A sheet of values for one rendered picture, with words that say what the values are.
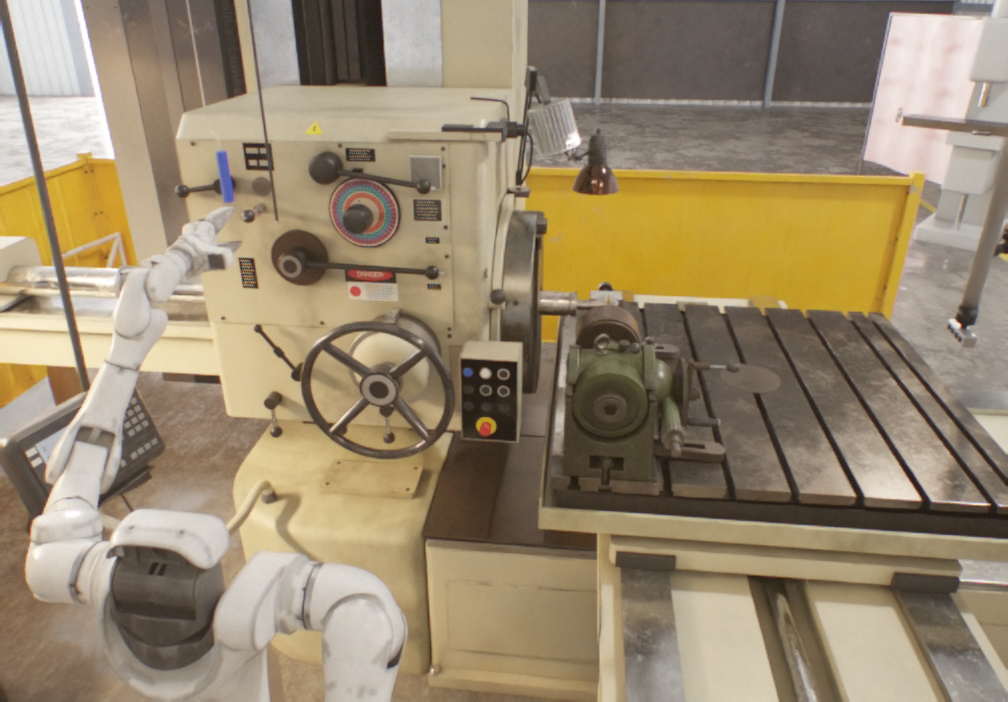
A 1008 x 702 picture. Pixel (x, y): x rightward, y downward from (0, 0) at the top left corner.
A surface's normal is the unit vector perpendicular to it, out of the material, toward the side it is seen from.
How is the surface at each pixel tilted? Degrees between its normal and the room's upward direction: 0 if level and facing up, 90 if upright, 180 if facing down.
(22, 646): 0
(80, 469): 29
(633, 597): 0
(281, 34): 90
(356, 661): 61
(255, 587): 8
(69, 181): 90
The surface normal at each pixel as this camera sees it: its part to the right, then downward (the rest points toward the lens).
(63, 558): -0.07, -0.67
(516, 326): -0.11, 0.26
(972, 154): -0.68, 0.31
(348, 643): -0.13, -0.19
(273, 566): 0.02, -0.96
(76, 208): 0.99, 0.04
